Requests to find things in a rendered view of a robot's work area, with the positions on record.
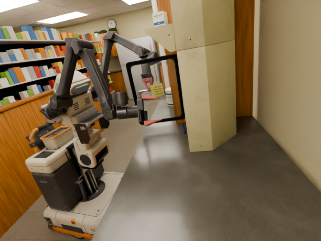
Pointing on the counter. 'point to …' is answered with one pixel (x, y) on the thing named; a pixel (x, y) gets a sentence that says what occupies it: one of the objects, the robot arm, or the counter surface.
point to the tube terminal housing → (206, 70)
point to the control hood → (163, 36)
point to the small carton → (160, 18)
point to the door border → (154, 61)
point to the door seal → (177, 79)
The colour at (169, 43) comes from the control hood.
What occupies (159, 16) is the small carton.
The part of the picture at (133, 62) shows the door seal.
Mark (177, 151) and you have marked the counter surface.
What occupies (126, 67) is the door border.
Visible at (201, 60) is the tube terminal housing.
